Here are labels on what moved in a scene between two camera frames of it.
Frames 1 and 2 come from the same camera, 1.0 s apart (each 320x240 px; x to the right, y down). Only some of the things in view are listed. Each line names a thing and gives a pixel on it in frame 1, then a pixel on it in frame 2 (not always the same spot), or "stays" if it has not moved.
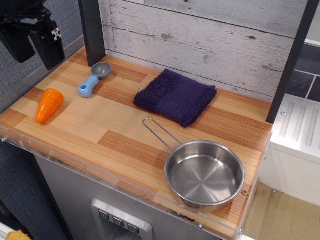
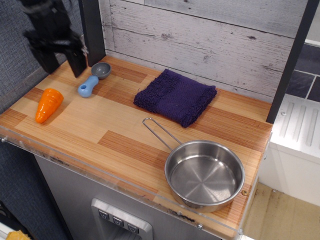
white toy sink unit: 292,164 stays
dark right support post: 297,45 stays
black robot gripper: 45,32 to 49,30
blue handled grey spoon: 99,71 stays
